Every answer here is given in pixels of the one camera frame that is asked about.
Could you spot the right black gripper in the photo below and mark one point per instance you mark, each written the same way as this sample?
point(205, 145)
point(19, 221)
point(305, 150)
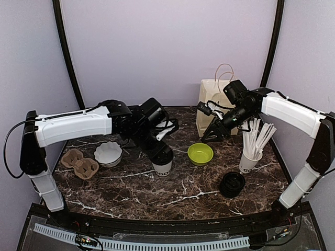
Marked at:
point(218, 125)

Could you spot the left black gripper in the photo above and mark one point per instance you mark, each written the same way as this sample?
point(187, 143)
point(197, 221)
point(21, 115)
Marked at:
point(162, 146)

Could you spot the black plastic cup lid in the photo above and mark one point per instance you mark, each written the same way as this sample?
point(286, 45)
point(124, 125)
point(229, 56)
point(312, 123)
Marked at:
point(162, 159)

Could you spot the white paper cup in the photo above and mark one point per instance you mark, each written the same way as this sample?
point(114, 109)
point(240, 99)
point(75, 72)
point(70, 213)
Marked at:
point(162, 170)

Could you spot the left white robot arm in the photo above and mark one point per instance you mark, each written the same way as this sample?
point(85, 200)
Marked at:
point(145, 124)

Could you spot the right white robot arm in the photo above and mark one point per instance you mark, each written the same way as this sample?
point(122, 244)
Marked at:
point(314, 124)

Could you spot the beige paper bag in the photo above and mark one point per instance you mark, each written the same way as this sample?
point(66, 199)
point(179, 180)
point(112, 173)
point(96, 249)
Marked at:
point(211, 90)

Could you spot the green bowl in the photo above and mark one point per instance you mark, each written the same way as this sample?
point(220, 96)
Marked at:
point(200, 154)

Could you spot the bundle of wrapped straws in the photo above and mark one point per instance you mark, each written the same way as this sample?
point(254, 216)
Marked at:
point(256, 135)

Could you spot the white scalloped bowl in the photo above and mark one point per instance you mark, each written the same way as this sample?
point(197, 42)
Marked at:
point(108, 154)

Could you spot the white cup holding straws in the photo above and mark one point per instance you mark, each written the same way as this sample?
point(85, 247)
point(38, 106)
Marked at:
point(247, 164)

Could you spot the stack of black lids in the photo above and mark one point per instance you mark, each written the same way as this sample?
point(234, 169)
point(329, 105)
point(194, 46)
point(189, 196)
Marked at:
point(231, 184)

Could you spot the brown cardboard cup carrier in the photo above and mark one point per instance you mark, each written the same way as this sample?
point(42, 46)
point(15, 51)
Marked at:
point(84, 168)

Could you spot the grey slotted cable duct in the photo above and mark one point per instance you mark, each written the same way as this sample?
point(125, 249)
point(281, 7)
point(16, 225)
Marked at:
point(142, 242)

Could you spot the black table edge rail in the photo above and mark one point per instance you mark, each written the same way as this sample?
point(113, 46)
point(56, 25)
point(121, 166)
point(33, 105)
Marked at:
point(251, 225)

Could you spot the right black frame post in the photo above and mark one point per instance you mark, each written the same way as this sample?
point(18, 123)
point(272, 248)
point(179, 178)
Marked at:
point(273, 43)

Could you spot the black frame post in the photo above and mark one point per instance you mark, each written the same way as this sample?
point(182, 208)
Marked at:
point(66, 53)
point(273, 43)

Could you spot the left black frame post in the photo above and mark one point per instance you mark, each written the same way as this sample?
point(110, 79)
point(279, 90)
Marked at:
point(66, 53)

